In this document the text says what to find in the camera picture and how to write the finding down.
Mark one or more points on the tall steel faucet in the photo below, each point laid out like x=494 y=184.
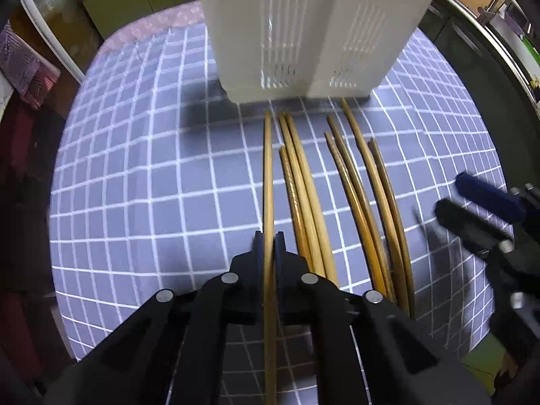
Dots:
x=491 y=8

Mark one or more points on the dark red cloth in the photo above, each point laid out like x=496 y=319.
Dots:
x=25 y=156

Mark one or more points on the pale bamboo chopstick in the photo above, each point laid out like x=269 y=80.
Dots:
x=268 y=177

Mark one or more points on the white sliding door frame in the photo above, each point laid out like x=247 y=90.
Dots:
x=46 y=29

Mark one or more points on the blue checked tablecloth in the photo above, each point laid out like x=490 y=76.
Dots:
x=147 y=177

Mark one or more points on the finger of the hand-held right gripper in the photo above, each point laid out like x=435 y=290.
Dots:
x=464 y=223
x=485 y=196

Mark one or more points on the set of brown wooden chopsticks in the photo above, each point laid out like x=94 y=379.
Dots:
x=307 y=194

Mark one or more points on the light green base cabinet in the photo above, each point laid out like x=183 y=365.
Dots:
x=126 y=4

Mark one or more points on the white plastic utensil holder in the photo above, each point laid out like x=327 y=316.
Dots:
x=253 y=29

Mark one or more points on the purple checked apron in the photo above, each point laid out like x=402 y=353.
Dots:
x=25 y=67

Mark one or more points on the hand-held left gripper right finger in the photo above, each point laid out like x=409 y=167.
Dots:
x=280 y=261

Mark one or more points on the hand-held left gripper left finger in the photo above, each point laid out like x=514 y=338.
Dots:
x=258 y=261

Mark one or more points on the dark green base cabinets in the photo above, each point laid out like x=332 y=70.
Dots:
x=451 y=33

